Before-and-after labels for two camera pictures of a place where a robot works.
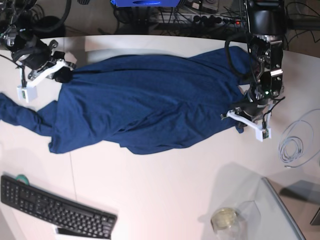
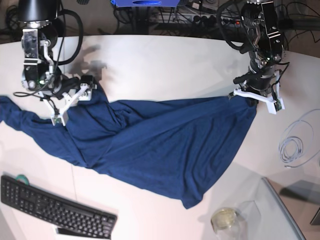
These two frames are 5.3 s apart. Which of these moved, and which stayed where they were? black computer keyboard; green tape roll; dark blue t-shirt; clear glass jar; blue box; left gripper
Moved: left gripper; dark blue t-shirt
Stayed: clear glass jar; black computer keyboard; green tape roll; blue box
